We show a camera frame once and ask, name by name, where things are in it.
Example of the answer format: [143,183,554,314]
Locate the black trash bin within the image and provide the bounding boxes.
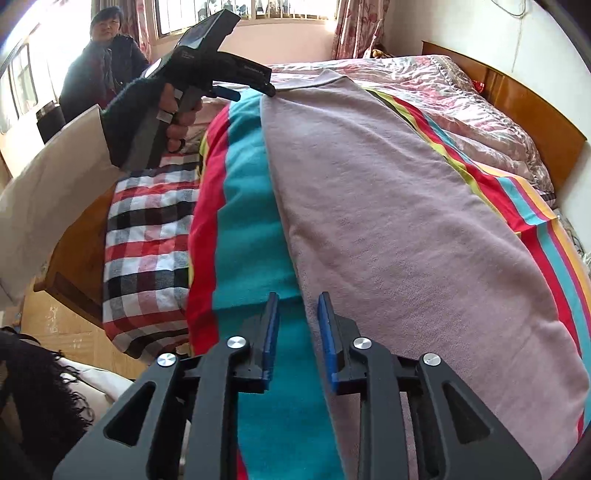
[36,101,65,144]

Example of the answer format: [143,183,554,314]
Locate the left hand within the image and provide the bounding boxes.
[158,83,202,153]

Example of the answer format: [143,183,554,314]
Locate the pink floral quilt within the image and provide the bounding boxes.
[271,55,556,206]

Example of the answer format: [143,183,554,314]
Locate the wooden bed frame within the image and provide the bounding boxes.
[32,186,116,328]

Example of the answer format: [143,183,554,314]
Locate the pink floral curtain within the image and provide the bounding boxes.
[332,0,390,60]

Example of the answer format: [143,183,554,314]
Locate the black fringed scarf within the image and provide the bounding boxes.
[1,327,94,479]

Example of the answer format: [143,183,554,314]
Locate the left forearm white sleeve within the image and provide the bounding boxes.
[0,77,165,310]

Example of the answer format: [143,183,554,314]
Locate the lilac sweatpants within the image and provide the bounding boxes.
[260,71,590,478]

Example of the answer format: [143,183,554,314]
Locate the left wooden headboard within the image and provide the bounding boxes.
[422,41,587,191]

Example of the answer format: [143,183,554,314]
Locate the plaid bed sheet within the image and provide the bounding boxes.
[102,154,201,364]

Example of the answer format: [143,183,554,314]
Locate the woman in dark jacket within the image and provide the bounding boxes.
[59,6,148,123]

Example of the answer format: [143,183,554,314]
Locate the rainbow striped blanket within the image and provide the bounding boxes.
[185,87,591,480]

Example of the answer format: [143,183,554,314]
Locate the window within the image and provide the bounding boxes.
[155,0,339,36]

